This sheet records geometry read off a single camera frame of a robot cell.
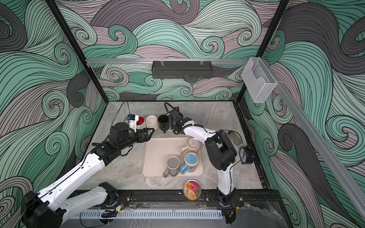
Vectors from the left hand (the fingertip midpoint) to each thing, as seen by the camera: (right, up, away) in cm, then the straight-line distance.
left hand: (150, 129), depth 75 cm
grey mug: (+13, -20, -1) cm, 24 cm away
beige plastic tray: (+1, -16, +14) cm, 21 cm away
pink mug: (+24, -10, +6) cm, 27 cm away
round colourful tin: (+23, -32, -2) cm, 39 cm away
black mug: (+5, +2, +25) cm, 26 cm away
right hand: (+14, +1, +19) cm, 24 cm away
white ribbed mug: (-5, +2, +27) cm, 28 cm away
